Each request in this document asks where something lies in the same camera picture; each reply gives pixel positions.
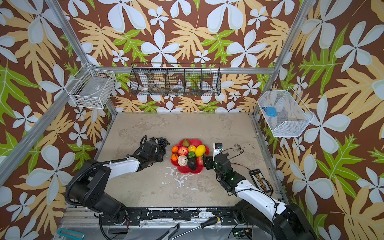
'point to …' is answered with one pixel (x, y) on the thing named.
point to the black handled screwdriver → (207, 223)
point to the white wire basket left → (91, 88)
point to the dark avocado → (192, 163)
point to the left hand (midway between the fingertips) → (161, 151)
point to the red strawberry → (199, 160)
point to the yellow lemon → (200, 150)
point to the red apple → (183, 151)
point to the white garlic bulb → (182, 160)
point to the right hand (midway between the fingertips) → (206, 154)
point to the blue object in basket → (271, 111)
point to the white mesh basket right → (286, 114)
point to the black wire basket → (176, 79)
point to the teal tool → (59, 230)
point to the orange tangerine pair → (174, 157)
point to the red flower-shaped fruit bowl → (197, 142)
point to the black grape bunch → (162, 143)
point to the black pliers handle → (171, 231)
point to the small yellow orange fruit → (191, 148)
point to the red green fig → (186, 143)
